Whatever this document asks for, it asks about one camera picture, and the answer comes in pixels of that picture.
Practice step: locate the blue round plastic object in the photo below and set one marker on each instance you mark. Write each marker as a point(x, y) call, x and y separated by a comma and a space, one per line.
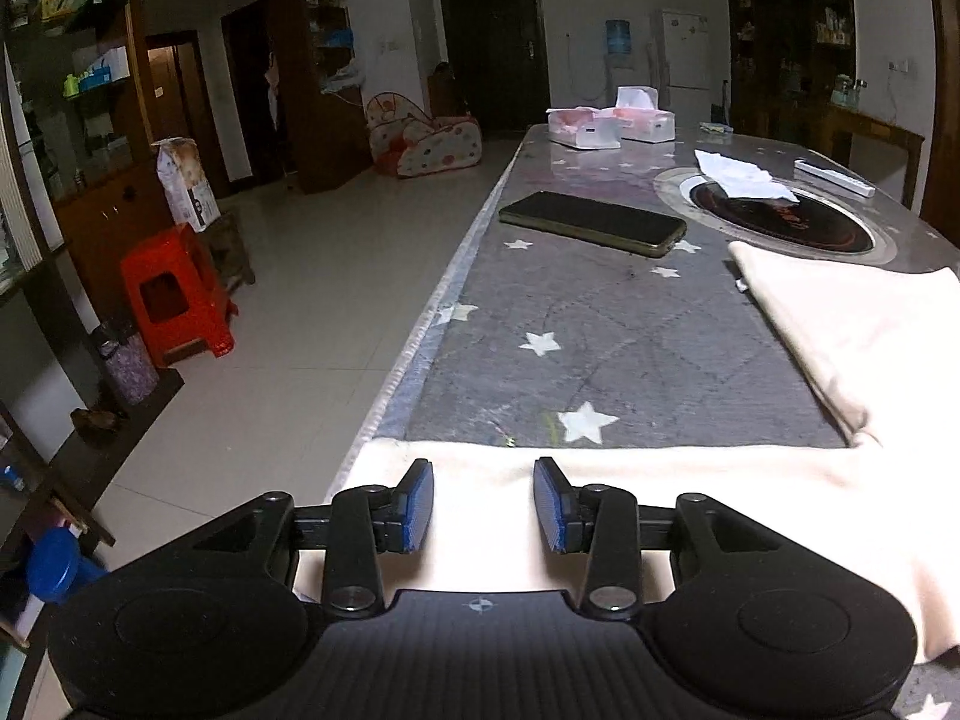
point(56, 566)

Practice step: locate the dark wooden wall cabinet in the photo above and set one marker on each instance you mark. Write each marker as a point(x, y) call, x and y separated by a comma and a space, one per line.
point(795, 37)

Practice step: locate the printed white bag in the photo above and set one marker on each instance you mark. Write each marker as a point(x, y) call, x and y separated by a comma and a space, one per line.
point(186, 184)

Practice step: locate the patterned waste bin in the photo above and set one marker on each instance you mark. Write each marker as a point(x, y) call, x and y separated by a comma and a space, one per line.
point(127, 364)

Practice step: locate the children's spotted sofa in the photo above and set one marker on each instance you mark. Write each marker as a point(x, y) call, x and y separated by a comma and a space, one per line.
point(431, 146)

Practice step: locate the cream cloth garment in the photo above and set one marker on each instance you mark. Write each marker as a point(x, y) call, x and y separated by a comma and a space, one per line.
point(862, 360)

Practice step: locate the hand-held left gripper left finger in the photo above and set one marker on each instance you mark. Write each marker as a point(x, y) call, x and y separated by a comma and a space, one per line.
point(416, 506)

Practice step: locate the dark wooden shelf unit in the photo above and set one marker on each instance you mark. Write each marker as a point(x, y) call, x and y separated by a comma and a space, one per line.
point(315, 75)

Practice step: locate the white refrigerator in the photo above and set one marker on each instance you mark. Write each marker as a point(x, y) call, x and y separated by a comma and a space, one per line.
point(681, 60)

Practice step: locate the red plastic stool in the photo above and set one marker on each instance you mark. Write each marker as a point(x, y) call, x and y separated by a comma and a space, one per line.
point(176, 292)

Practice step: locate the wooden side table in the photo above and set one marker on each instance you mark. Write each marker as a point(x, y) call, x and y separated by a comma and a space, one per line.
point(874, 131)

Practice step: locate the dark wooden door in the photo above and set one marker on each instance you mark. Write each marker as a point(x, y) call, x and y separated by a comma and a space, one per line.
point(491, 45)

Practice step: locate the grey star-patterned table cover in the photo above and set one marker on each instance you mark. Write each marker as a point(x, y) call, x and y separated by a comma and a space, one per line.
point(637, 330)

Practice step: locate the crumpled white tissue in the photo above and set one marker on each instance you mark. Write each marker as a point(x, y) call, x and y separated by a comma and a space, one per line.
point(739, 176)

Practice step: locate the white power strip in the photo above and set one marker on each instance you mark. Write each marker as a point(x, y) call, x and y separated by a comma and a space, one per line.
point(834, 178)

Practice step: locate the water dispenser with blue bottle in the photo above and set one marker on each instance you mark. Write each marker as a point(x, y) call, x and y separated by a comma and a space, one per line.
point(619, 52)

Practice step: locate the small wooden stool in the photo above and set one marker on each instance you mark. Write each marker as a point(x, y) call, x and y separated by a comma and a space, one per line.
point(231, 247)

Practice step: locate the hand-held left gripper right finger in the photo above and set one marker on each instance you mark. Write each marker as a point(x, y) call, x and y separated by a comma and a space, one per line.
point(551, 506)

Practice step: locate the dark wooden display cabinet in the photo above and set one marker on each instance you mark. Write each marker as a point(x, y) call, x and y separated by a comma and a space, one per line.
point(82, 127)

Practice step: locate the black smartphone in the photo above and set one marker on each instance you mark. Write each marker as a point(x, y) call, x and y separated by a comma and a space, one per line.
point(592, 222)

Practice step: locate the round built-in induction cooker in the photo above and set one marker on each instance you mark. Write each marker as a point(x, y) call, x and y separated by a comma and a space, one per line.
point(780, 225)

